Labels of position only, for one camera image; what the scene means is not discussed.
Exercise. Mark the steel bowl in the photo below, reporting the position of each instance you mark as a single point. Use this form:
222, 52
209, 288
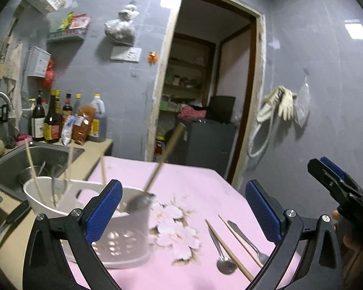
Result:
25, 175

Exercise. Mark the wooden shelf unit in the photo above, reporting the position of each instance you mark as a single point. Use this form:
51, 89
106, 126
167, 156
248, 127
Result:
187, 65

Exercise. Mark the black monitor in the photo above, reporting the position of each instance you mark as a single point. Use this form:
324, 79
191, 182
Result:
222, 108

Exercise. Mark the metal fork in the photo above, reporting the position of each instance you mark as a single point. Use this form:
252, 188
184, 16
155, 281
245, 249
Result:
236, 229

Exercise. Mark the red cloth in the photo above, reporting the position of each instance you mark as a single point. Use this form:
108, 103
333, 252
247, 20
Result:
192, 112

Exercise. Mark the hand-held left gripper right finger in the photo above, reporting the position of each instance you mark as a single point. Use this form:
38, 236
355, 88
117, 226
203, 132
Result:
263, 214

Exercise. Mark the red snack packet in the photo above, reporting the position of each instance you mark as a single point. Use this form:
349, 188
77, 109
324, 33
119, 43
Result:
80, 21

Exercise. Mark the wooden door frame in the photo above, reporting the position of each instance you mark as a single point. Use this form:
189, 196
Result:
156, 96

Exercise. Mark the blue white packet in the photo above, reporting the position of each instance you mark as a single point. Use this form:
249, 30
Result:
68, 130

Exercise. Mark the dark scrubber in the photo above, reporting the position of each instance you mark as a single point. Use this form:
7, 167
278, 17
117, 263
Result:
10, 142

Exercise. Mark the hanging white plastic bag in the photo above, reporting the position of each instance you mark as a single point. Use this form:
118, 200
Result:
302, 105

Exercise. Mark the hanging beige cloth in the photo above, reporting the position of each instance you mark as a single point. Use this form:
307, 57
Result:
13, 63

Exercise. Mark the dark bottle white label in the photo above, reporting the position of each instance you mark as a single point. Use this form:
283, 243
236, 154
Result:
37, 123

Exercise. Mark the grey cabinet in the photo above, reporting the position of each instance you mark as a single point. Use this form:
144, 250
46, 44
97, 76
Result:
205, 145

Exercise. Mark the dish soap bottle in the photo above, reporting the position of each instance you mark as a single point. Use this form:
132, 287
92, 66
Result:
32, 105

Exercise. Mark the clear bag of dried goods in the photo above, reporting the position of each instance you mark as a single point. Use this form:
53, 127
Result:
121, 27

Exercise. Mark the red capped sauce bottle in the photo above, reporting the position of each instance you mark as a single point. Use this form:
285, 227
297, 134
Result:
67, 108

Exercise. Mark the pink soap dish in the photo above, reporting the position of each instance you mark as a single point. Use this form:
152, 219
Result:
22, 137

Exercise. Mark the black wall socket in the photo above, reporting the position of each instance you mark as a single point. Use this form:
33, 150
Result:
3, 113

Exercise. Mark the grey wall shelf rack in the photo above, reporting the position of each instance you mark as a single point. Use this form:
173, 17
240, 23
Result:
66, 36

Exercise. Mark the pink floral blanket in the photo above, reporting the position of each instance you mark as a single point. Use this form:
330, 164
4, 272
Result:
184, 187

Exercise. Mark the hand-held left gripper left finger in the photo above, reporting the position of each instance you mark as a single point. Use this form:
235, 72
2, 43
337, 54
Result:
104, 214

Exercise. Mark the white wall switch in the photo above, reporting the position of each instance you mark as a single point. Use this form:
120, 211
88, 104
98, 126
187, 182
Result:
125, 54

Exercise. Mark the wooden cutting board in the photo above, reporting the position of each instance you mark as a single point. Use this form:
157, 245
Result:
1, 63

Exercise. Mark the steel faucet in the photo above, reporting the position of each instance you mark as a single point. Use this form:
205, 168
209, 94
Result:
1, 95

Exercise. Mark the white plastic wall holder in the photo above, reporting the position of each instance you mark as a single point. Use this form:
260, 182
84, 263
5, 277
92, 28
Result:
38, 62

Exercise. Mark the orange wall hook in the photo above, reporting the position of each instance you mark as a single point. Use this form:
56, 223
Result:
152, 57

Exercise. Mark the red plastic bag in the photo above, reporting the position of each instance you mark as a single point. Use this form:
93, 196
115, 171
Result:
49, 77

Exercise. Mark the dark soy sauce bottle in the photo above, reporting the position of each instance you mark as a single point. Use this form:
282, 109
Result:
52, 127

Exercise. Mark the cooking oil jug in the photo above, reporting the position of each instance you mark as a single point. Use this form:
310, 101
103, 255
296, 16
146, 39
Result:
98, 108

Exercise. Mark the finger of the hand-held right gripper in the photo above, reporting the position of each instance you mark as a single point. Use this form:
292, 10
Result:
332, 166
332, 184

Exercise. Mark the yellow capped bottle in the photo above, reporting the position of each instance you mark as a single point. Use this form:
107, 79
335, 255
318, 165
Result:
77, 104

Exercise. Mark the green snack packet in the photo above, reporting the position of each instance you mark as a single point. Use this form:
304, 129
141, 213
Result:
66, 21

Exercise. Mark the steel sink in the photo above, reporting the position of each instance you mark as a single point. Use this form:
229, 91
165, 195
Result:
9, 169

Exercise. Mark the white plastic utensil basket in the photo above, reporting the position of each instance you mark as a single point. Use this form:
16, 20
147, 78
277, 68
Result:
130, 238

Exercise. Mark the brown packet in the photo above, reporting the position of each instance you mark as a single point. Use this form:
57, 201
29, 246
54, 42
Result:
84, 123

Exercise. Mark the person's right hand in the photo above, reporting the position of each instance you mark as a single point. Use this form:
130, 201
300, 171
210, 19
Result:
355, 247

